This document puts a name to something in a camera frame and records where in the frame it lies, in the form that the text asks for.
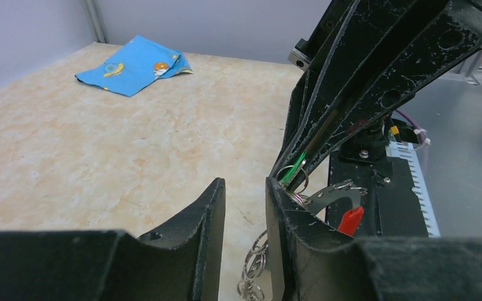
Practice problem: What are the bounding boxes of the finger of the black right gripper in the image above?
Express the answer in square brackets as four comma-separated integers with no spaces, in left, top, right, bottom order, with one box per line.
[270,1,416,177]
[285,1,482,189]

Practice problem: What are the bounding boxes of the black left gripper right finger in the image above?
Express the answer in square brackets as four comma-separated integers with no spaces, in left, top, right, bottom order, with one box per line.
[265,177,482,300]

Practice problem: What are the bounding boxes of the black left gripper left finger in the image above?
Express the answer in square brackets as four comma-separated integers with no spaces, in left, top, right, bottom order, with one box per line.
[0,178,226,300]

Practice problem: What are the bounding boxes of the large metal keyring red grip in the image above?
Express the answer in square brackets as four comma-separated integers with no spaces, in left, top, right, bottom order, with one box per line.
[237,179,368,301]

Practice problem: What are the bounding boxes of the green key tag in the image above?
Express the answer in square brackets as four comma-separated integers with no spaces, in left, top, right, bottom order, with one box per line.
[280,151,306,186]

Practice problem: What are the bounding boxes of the blue cartoon print cloth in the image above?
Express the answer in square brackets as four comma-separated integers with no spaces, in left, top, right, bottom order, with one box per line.
[75,35,193,97]

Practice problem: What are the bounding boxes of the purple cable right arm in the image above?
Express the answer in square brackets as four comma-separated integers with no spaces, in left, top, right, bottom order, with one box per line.
[395,108,431,146]

